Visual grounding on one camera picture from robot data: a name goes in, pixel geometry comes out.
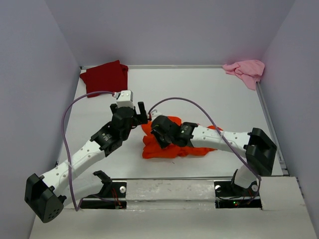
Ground orange t-shirt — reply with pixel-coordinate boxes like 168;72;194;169
142;121;217;159

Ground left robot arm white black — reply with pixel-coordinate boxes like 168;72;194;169
24;102;148;223

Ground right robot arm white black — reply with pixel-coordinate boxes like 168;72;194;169
151;115;277;195

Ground folded dark red t-shirt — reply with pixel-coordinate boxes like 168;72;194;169
80;60;129;94

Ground pink t-shirt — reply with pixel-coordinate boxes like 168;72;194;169
222;60;265;91

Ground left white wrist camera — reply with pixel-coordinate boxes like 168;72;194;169
113;90;134;109

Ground back aluminium rail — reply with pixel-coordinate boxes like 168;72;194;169
79;64;225;70

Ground aluminium rail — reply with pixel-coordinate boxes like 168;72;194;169
79;64;225;70
111;176;232;181
256;82;290;176

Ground front aluminium rail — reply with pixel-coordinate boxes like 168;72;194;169
111;176;232;181

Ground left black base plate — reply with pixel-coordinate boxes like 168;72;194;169
80;181;127;210

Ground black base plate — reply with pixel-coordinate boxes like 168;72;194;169
80;181;127;210
214;181;262;209

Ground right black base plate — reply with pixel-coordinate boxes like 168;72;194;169
214;181;262;209

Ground right aluminium rail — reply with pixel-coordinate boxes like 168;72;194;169
256;82;290;176

